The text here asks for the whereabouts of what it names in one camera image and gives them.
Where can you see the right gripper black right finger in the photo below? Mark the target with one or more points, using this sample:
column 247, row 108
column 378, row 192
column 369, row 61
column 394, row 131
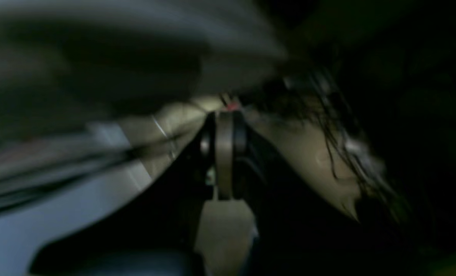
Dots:
column 310, row 224

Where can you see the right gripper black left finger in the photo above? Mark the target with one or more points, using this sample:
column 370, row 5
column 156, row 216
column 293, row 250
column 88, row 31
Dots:
column 154, row 234

